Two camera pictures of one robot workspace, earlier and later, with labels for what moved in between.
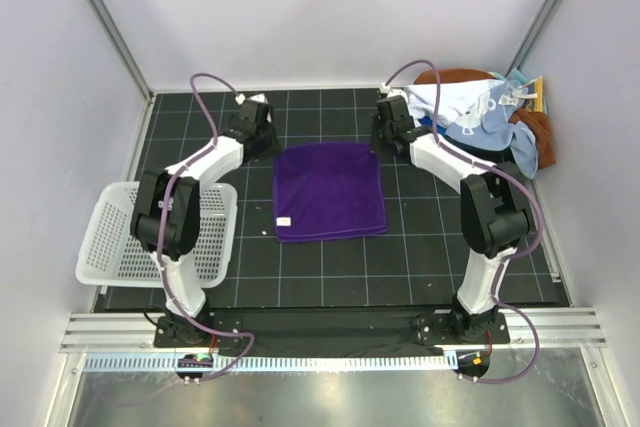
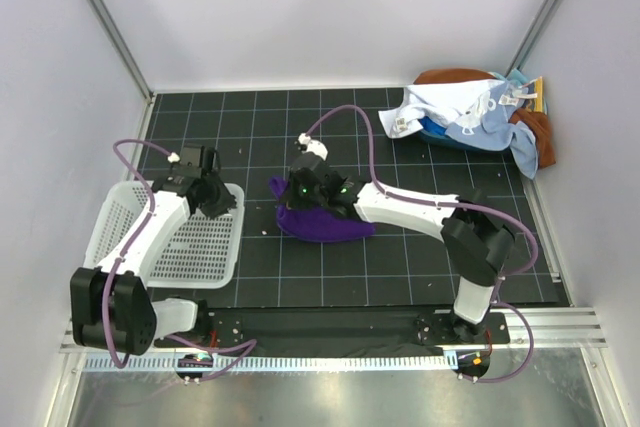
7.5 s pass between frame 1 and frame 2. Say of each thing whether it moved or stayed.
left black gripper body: moved
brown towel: stayed
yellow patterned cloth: stayed
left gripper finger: moved
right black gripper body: moved
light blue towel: stayed
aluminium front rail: stayed
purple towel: moved
